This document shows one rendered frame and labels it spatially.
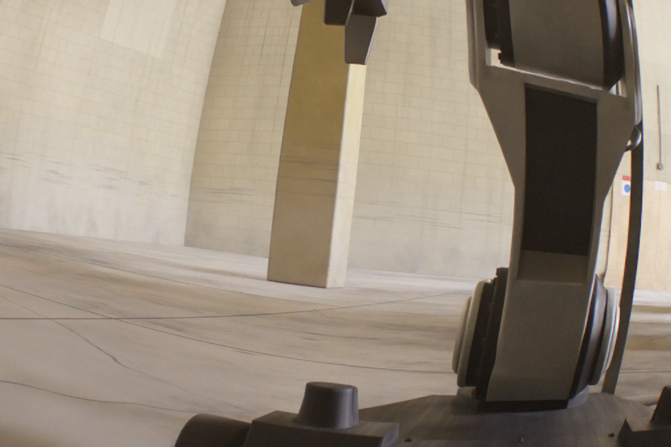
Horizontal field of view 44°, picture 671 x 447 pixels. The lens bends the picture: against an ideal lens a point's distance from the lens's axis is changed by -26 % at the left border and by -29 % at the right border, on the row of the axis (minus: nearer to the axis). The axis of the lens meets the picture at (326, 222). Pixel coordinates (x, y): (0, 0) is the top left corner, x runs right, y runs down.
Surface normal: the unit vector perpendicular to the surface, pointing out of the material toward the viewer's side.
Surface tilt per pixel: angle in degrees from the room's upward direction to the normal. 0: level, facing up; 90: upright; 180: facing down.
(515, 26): 121
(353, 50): 79
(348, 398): 87
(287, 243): 90
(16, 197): 90
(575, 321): 106
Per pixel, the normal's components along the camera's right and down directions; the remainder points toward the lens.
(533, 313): -0.23, 0.31
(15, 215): 0.95, 0.10
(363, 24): -0.18, -0.23
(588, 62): -0.22, 0.76
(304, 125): -0.28, -0.04
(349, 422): 0.88, -0.07
